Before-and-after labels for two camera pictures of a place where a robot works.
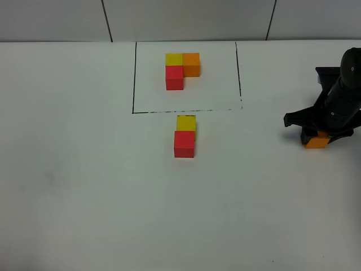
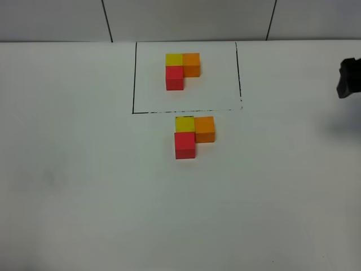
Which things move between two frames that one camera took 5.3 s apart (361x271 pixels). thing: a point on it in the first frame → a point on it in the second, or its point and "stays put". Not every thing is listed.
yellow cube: (186, 123) stays put
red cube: (184, 144) stays put
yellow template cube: (174, 59) stays put
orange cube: (318, 142) → (205, 129)
